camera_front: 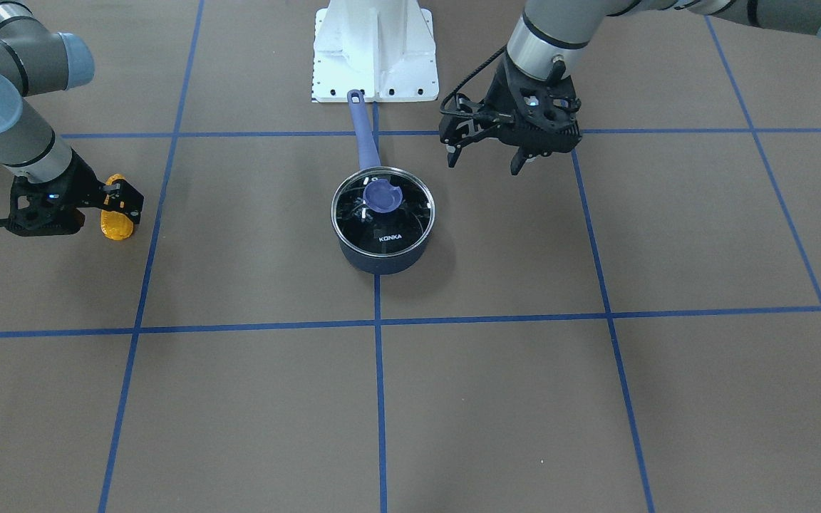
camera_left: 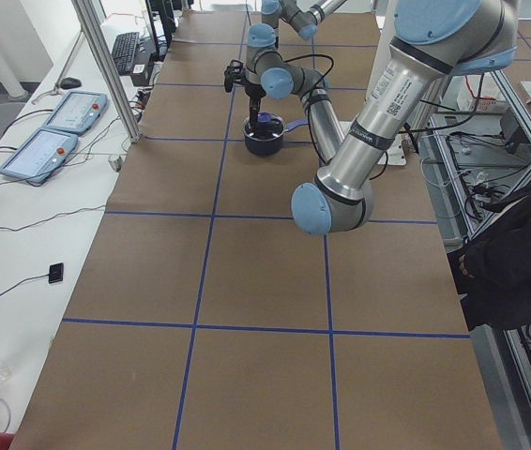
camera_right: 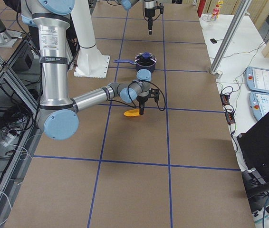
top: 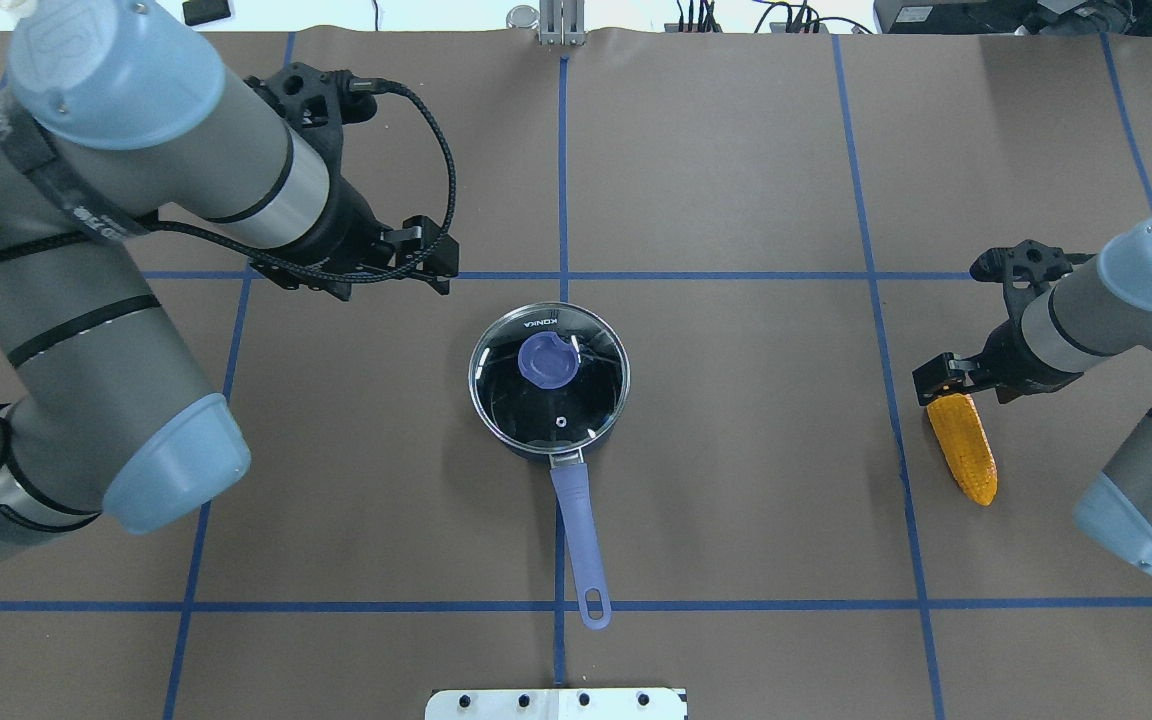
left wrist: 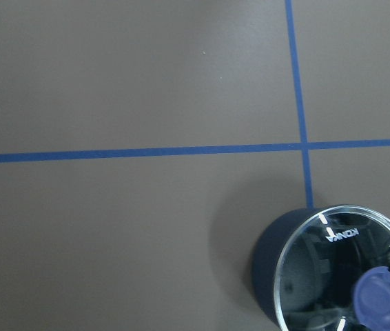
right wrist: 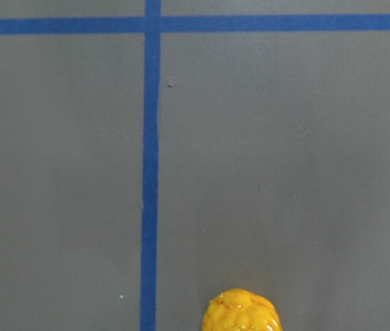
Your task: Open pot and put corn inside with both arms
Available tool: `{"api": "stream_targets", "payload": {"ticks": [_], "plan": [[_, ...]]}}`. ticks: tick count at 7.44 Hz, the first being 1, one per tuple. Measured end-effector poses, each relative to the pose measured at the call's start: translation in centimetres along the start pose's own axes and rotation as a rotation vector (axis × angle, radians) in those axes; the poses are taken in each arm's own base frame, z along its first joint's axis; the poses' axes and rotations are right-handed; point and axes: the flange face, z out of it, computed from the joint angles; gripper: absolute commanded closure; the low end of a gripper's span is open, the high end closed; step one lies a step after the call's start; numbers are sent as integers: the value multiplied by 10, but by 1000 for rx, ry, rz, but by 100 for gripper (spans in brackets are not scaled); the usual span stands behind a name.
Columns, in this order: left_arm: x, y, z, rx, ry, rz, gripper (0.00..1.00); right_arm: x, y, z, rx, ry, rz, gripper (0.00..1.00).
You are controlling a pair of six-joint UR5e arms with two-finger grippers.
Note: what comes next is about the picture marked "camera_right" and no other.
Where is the blue teach pendant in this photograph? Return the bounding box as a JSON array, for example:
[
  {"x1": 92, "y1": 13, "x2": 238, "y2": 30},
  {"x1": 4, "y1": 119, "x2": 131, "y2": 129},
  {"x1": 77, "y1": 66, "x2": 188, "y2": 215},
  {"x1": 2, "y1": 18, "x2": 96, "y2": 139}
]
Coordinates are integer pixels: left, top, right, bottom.
[
  {"x1": 249, "y1": 92, "x2": 269, "y2": 121},
  {"x1": 244, "y1": 66, "x2": 269, "y2": 94}
]

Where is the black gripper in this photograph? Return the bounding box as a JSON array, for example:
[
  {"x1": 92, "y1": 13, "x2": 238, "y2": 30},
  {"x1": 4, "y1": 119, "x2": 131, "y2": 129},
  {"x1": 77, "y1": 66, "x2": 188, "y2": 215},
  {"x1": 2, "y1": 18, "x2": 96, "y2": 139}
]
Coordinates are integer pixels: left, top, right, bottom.
[
  {"x1": 136, "y1": 94, "x2": 150, "y2": 115},
  {"x1": 144, "y1": 6, "x2": 156, "y2": 35}
]

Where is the upper blue teach pendant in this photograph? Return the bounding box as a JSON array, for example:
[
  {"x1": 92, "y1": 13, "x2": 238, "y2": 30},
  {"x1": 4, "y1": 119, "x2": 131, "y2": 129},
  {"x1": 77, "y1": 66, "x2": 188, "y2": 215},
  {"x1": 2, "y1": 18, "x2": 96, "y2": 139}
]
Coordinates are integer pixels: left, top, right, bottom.
[{"x1": 244, "y1": 66, "x2": 269, "y2": 94}]

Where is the dark blue saucepan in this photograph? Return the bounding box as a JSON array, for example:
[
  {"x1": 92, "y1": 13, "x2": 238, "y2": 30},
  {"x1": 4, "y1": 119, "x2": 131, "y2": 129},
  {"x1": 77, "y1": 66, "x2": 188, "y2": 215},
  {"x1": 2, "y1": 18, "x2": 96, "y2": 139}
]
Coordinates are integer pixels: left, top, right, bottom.
[{"x1": 114, "y1": 59, "x2": 156, "y2": 73}]

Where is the glass pot lid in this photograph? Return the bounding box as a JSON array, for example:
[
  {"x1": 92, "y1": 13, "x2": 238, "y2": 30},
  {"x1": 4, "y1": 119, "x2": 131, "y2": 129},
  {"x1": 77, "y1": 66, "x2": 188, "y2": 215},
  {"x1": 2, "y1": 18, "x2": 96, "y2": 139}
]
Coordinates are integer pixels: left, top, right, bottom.
[{"x1": 135, "y1": 52, "x2": 157, "y2": 64}]

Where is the aluminium frame post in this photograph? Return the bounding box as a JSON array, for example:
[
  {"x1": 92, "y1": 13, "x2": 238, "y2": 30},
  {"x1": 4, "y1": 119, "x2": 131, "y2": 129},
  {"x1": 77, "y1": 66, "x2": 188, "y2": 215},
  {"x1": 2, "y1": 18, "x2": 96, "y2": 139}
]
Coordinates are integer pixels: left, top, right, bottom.
[{"x1": 209, "y1": 0, "x2": 252, "y2": 79}]

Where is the colourful plastic bottle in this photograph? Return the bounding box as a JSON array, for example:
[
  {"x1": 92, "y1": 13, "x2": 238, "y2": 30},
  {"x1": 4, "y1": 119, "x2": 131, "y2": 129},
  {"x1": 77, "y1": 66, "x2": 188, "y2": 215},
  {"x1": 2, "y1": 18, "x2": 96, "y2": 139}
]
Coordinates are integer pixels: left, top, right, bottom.
[{"x1": 210, "y1": 0, "x2": 223, "y2": 21}]

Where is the black power strip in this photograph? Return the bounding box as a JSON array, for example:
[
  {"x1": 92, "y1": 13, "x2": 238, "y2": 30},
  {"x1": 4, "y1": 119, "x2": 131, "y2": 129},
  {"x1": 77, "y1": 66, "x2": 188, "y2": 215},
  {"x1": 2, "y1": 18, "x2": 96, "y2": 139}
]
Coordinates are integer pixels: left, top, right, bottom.
[{"x1": 220, "y1": 93, "x2": 236, "y2": 125}]

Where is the yellow corn cob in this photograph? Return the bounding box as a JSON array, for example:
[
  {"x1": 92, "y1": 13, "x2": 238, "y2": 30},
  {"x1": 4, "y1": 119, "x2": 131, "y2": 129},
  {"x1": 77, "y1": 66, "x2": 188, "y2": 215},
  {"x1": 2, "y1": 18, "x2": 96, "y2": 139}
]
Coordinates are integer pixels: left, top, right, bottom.
[{"x1": 123, "y1": 108, "x2": 141, "y2": 117}]

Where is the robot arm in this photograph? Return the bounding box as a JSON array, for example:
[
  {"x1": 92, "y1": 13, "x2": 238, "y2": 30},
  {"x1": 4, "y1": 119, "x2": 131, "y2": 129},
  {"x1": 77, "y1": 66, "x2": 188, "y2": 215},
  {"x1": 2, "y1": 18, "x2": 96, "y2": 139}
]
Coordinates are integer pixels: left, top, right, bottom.
[
  {"x1": 106, "y1": 0, "x2": 164, "y2": 35},
  {"x1": 21, "y1": 0, "x2": 151, "y2": 140}
]

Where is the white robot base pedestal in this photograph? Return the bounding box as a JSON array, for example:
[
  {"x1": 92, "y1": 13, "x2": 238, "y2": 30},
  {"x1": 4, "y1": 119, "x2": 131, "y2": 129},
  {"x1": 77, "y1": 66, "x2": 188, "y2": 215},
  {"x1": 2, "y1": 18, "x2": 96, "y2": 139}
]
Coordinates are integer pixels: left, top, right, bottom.
[{"x1": 71, "y1": 0, "x2": 110, "y2": 78}]

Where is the lower blue teach pendant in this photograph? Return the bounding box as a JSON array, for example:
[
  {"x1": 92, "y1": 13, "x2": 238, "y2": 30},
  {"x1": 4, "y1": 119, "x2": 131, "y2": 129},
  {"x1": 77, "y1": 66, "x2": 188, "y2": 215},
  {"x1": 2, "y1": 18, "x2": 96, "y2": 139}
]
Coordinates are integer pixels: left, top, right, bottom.
[{"x1": 249, "y1": 92, "x2": 269, "y2": 121}]

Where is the black laptop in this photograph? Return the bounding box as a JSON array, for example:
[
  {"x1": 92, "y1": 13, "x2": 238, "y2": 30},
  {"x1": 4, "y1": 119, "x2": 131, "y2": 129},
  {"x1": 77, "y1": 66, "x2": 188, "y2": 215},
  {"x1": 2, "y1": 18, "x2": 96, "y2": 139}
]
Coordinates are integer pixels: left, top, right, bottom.
[{"x1": 236, "y1": 110, "x2": 269, "y2": 176}]

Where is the small black flat device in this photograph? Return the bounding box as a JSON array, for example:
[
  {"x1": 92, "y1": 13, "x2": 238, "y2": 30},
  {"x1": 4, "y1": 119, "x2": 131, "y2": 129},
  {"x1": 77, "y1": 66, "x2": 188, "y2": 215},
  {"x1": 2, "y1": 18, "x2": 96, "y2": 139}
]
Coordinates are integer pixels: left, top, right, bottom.
[{"x1": 210, "y1": 38, "x2": 217, "y2": 44}]

